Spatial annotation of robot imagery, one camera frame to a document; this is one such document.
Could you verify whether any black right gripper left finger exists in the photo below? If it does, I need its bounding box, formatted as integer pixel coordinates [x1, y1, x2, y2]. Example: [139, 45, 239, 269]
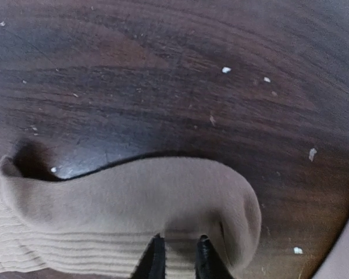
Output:
[131, 234, 166, 279]

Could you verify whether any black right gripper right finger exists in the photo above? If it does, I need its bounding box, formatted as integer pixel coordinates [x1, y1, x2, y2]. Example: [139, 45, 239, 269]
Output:
[195, 235, 232, 279]

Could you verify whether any tan ribbed sock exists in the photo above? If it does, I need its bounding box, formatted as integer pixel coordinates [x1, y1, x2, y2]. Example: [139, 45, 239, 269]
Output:
[0, 156, 262, 278]

